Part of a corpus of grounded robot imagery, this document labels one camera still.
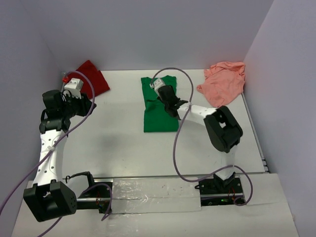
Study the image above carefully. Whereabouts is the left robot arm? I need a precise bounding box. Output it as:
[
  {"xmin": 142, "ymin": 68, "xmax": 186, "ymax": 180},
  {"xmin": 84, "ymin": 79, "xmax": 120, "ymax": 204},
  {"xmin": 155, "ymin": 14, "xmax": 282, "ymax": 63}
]
[{"xmin": 23, "ymin": 89, "xmax": 96, "ymax": 222}]

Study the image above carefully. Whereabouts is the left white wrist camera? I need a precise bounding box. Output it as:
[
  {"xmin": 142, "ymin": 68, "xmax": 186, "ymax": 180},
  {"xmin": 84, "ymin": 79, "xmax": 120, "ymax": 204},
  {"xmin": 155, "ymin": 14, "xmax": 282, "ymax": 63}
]
[{"xmin": 63, "ymin": 78, "xmax": 83, "ymax": 99}]

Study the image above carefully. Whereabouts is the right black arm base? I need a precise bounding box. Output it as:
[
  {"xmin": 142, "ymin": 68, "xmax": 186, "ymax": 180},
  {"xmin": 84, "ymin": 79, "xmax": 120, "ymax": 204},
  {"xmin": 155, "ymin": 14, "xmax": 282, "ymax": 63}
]
[{"xmin": 195, "ymin": 176, "xmax": 245, "ymax": 206}]

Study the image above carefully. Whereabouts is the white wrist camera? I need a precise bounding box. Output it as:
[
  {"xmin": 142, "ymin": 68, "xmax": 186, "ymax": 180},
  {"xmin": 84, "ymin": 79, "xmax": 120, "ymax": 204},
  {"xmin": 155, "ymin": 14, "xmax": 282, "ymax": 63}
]
[
  {"xmin": 63, "ymin": 78, "xmax": 83, "ymax": 99},
  {"xmin": 150, "ymin": 78, "xmax": 165, "ymax": 92}
]

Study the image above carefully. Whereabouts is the green t-shirt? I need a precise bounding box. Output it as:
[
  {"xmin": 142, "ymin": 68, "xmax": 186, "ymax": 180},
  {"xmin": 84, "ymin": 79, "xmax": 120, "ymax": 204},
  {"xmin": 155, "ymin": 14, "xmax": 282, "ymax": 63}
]
[{"xmin": 141, "ymin": 77, "xmax": 179, "ymax": 133}]

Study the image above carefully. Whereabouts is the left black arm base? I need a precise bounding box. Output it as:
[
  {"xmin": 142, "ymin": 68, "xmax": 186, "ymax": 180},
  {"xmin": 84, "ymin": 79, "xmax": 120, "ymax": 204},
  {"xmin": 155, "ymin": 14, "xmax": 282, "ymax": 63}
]
[{"xmin": 77, "ymin": 181, "xmax": 113, "ymax": 214}]

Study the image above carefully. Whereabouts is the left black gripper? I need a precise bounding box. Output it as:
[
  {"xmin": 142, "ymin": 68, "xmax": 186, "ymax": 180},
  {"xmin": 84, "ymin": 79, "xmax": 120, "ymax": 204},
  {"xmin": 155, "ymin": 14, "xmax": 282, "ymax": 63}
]
[{"xmin": 61, "ymin": 91, "xmax": 97, "ymax": 119}]

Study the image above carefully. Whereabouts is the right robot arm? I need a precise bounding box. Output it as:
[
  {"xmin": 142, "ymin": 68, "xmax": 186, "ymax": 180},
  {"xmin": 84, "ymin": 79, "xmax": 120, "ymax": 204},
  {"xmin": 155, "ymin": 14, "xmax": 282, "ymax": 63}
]
[{"xmin": 154, "ymin": 85, "xmax": 243, "ymax": 193}]

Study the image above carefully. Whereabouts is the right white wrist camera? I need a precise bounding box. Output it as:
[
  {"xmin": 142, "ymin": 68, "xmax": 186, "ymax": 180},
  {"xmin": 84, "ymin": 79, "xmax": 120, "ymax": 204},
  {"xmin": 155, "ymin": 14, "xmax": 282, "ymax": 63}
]
[{"xmin": 150, "ymin": 78, "xmax": 165, "ymax": 92}]

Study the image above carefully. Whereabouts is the red folded t-shirt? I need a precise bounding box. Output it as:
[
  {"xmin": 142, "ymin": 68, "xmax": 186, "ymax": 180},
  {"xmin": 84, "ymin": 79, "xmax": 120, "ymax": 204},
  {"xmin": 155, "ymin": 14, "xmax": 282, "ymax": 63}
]
[{"xmin": 73, "ymin": 60, "xmax": 110, "ymax": 99}]

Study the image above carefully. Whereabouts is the taped white cardboard panel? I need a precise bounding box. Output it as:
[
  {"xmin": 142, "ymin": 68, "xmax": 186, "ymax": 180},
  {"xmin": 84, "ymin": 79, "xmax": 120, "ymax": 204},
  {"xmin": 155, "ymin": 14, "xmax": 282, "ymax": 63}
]
[{"xmin": 112, "ymin": 178, "xmax": 201, "ymax": 214}]

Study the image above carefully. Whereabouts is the salmon pink crumpled t-shirt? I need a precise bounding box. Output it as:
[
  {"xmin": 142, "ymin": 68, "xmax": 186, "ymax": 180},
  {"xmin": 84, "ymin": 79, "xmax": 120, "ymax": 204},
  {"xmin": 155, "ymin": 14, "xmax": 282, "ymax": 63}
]
[{"xmin": 197, "ymin": 62, "xmax": 245, "ymax": 108}]

